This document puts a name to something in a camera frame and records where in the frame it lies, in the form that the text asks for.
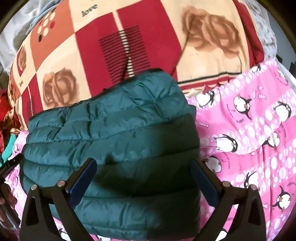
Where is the person's left hand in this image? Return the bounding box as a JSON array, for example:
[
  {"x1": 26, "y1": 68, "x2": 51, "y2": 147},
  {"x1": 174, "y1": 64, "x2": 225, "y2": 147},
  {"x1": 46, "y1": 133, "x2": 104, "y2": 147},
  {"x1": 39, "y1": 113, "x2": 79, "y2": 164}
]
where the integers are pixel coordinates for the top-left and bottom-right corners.
[{"x1": 1, "y1": 178, "x2": 21, "y2": 237}]

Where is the pink penguin print bedsheet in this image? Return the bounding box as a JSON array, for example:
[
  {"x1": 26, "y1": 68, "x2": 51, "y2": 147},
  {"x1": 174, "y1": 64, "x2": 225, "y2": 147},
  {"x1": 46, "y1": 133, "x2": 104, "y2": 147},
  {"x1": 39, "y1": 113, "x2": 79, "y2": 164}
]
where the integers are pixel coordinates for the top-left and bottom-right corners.
[{"x1": 8, "y1": 60, "x2": 295, "y2": 240}]

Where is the teal green garment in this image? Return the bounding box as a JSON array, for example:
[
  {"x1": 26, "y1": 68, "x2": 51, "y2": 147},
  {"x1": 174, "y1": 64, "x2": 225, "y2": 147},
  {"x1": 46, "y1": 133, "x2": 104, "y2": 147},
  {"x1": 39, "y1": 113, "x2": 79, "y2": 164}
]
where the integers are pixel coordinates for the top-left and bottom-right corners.
[{"x1": 0, "y1": 134, "x2": 17, "y2": 167}]

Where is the grey floral fabric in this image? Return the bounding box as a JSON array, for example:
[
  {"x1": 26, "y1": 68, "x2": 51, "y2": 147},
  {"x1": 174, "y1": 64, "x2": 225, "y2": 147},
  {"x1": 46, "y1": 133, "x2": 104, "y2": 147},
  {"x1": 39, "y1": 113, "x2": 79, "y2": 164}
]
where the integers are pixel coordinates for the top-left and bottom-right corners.
[{"x1": 0, "y1": 0, "x2": 63, "y2": 82}]

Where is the red cream rose pattern blanket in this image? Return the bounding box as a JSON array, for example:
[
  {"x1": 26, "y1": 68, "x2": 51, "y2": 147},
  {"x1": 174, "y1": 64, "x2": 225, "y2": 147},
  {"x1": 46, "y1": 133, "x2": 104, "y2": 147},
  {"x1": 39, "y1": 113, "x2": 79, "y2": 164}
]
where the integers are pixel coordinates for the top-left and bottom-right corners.
[{"x1": 8, "y1": 0, "x2": 264, "y2": 130}]

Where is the dark green quilted puffer jacket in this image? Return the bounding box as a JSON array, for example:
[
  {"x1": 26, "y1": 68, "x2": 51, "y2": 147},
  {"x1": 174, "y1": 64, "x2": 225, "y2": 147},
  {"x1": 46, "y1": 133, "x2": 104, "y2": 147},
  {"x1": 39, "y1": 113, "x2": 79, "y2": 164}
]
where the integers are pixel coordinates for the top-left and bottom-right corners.
[{"x1": 20, "y1": 69, "x2": 200, "y2": 240}]

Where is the golden brown satin cloth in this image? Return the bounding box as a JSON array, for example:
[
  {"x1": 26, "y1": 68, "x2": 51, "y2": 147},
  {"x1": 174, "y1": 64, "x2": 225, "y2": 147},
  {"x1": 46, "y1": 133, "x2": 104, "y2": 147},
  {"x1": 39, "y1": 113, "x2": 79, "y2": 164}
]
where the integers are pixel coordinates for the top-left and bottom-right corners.
[{"x1": 1, "y1": 89, "x2": 21, "y2": 141}]

